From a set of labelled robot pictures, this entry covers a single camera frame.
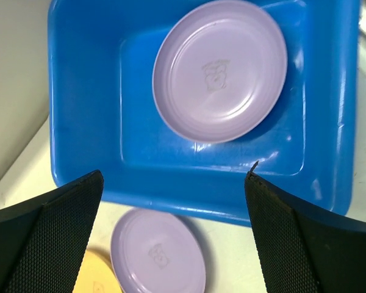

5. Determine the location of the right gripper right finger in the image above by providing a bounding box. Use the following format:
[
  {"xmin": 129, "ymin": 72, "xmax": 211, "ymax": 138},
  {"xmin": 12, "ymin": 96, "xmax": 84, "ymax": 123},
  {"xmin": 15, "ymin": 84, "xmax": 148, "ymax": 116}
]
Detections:
[{"xmin": 244, "ymin": 170, "xmax": 366, "ymax": 292}]

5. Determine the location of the blue plastic bin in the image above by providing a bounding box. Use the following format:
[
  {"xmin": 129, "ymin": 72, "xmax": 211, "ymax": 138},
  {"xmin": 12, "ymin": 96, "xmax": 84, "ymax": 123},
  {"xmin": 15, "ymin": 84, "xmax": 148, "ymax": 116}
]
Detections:
[{"xmin": 48, "ymin": 1, "xmax": 361, "ymax": 226}]

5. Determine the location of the orange plate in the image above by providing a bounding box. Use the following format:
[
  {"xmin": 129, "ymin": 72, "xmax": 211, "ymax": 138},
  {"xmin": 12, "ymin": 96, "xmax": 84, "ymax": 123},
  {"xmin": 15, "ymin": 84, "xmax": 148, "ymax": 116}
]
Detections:
[{"xmin": 73, "ymin": 250, "xmax": 122, "ymax": 293}]

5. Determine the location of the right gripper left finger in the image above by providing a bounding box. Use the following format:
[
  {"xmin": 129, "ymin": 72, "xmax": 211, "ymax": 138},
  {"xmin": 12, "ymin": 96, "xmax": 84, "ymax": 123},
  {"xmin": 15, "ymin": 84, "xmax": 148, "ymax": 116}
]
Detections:
[{"xmin": 0, "ymin": 170, "xmax": 104, "ymax": 292}]

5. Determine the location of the purple plate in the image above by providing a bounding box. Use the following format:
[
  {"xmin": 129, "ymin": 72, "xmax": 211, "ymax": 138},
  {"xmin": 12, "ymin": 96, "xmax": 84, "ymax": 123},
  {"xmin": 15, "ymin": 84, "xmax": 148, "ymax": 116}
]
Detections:
[
  {"xmin": 110, "ymin": 208, "xmax": 206, "ymax": 292},
  {"xmin": 152, "ymin": 1, "xmax": 288, "ymax": 143}
]

